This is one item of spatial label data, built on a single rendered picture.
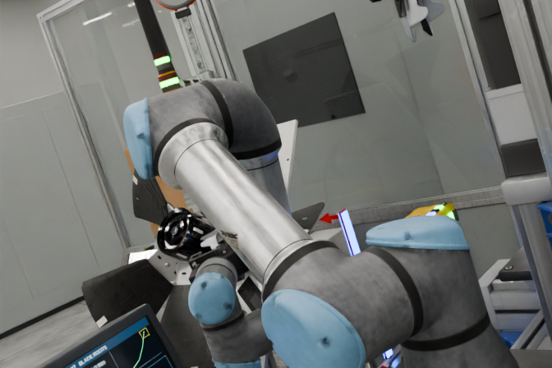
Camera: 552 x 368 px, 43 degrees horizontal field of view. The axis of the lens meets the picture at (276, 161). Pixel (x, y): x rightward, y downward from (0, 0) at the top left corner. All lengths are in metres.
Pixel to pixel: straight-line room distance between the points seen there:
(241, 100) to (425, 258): 0.41
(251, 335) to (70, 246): 6.10
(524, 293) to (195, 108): 0.70
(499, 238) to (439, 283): 1.28
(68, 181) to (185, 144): 6.29
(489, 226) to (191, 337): 0.95
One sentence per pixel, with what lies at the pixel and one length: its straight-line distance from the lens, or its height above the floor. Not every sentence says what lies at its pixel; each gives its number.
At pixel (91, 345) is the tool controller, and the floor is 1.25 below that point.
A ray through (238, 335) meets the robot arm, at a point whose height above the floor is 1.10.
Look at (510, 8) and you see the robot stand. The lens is 0.90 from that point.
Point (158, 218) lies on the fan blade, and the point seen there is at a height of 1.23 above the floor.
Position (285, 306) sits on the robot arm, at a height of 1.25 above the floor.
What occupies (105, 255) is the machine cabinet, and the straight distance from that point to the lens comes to 7.38.
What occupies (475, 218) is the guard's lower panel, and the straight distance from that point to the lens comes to 2.12.
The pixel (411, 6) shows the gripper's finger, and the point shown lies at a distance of 1.50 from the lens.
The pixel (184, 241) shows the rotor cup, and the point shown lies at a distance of 1.63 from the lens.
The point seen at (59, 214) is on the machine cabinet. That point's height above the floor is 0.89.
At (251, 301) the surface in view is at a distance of 1.64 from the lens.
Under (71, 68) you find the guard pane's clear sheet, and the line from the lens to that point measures 3.03.
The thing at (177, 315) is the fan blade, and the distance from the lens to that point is 1.62.
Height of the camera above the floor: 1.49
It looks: 6 degrees down
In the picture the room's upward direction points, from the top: 18 degrees counter-clockwise
